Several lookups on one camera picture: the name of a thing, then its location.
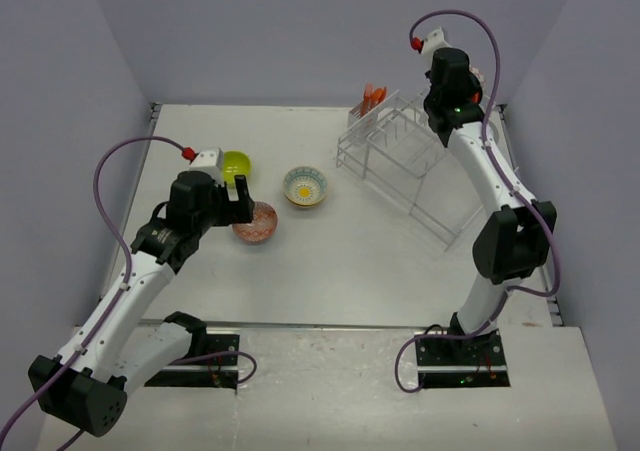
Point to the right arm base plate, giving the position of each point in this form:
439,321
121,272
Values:
448,364

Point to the red patterned glass bowl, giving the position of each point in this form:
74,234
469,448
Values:
261,228

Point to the orange plastic spoon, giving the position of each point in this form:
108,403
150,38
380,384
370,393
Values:
377,97

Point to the blue yellow sun bowl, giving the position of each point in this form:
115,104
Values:
305,183

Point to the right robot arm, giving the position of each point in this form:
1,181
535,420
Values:
513,242

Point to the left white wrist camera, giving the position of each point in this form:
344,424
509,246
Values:
210,162

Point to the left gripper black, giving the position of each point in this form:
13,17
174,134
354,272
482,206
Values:
239,212

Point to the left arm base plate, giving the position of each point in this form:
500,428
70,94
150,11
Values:
214,373

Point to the white wire dish rack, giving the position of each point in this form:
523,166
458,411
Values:
403,160

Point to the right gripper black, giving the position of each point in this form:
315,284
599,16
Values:
471,82

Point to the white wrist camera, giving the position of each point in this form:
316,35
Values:
210,162
433,41

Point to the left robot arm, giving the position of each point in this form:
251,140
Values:
88,382

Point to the white cutlery holder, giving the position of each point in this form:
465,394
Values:
361,123

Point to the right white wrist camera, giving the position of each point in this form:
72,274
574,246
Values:
433,41

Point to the white red lattice bowl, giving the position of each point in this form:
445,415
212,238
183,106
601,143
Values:
478,74

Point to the lime green bowl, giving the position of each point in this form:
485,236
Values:
235,163

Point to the orange plastic fork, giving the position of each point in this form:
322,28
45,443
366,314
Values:
367,99

